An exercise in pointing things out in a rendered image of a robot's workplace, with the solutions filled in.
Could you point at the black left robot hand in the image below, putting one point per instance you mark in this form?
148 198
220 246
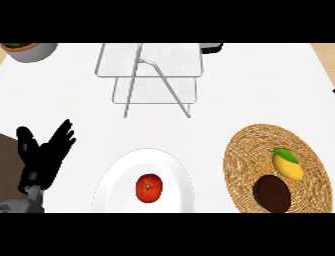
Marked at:
41 156

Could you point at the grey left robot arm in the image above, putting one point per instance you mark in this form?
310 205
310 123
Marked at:
24 201

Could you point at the yellow lemon with green leaf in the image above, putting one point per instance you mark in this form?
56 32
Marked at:
288 167

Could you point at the round woven wicker placemat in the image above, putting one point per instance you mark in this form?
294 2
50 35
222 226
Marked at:
276 168

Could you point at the white oval plate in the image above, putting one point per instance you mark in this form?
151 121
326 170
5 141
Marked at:
143 181

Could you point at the red tomato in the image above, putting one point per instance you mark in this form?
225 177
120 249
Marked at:
148 188

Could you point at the black and white appliance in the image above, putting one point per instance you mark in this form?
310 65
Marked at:
211 48

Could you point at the grey pot with plant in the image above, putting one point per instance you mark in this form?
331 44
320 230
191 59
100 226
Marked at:
30 51

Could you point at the dark brown round avocado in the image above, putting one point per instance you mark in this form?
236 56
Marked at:
272 194

